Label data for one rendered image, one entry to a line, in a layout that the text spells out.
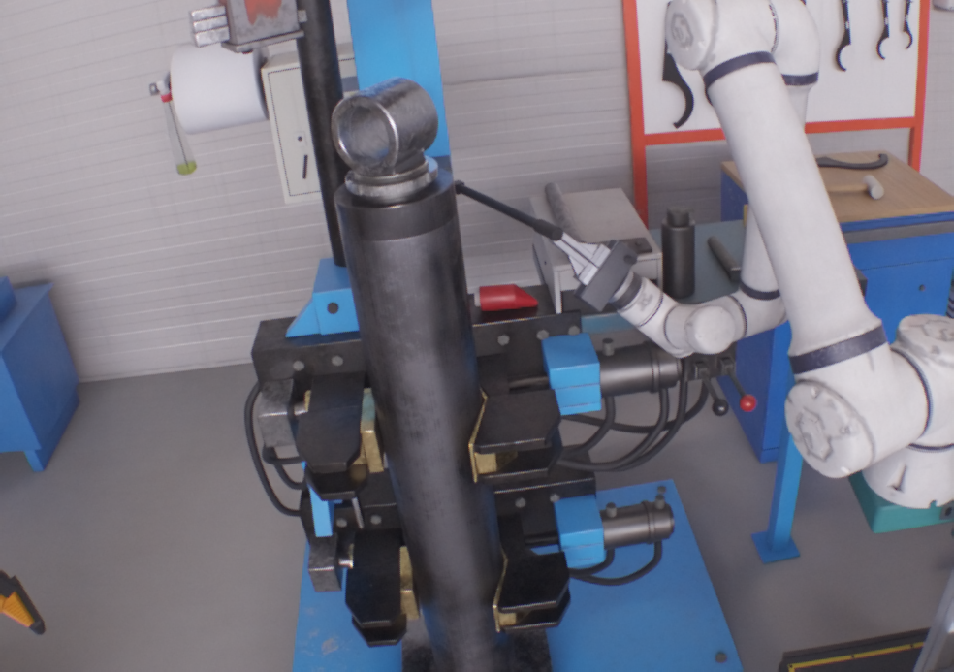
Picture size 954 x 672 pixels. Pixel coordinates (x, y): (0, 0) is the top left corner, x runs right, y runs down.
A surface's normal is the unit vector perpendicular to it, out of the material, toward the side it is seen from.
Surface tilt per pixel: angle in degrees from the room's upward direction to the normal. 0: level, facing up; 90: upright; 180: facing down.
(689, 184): 90
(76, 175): 90
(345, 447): 0
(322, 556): 0
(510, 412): 0
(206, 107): 109
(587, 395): 90
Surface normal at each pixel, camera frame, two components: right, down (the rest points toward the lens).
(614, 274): 0.22, 0.13
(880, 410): 0.23, -0.18
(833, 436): -0.85, 0.34
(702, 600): -0.11, -0.87
